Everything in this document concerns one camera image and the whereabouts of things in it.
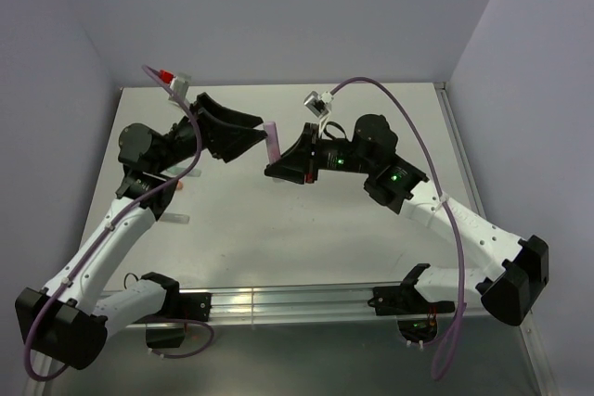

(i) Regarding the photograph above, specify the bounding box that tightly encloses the clear orange pen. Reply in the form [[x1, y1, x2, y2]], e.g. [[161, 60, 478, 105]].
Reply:
[[161, 213, 189, 224]]

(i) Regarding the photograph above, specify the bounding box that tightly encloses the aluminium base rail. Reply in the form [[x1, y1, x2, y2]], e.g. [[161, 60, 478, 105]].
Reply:
[[178, 282, 530, 326]]

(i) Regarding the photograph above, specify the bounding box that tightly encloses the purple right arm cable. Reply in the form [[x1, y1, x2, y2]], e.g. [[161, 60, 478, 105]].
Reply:
[[327, 75, 469, 381]]

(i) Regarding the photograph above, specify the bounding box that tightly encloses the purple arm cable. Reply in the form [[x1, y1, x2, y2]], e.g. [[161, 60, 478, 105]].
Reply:
[[327, 75, 469, 381], [22, 64, 215, 382]]

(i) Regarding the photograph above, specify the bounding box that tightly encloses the aluminium side rail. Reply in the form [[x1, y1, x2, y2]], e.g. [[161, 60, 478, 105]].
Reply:
[[434, 83, 559, 395]]

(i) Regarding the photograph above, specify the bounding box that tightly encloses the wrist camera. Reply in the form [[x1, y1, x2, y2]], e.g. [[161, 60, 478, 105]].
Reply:
[[170, 72, 191, 101], [303, 91, 334, 121]]

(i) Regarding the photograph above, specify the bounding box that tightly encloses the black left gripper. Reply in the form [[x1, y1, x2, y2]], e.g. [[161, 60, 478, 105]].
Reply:
[[154, 93, 266, 173]]

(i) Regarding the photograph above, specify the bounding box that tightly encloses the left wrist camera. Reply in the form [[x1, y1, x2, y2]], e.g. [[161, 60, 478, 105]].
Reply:
[[170, 72, 191, 101]]

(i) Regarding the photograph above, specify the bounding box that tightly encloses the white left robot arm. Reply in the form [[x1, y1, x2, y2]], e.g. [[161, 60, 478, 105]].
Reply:
[[15, 94, 266, 378]]

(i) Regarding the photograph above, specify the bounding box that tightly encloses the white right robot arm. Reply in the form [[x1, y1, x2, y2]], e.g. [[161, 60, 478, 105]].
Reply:
[[264, 114, 549, 326]]

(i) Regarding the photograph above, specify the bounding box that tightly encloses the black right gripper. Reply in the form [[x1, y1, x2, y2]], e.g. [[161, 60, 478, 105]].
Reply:
[[265, 122, 375, 185]]

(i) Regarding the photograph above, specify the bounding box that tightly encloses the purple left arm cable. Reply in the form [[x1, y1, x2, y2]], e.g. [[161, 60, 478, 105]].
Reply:
[[22, 64, 215, 382]]

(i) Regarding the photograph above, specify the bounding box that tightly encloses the purple pen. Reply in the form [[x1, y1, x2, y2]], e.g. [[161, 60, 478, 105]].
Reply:
[[263, 121, 281, 165]]

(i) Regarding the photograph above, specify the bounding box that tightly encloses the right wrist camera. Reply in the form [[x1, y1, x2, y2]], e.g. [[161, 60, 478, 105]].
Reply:
[[303, 91, 334, 121]]

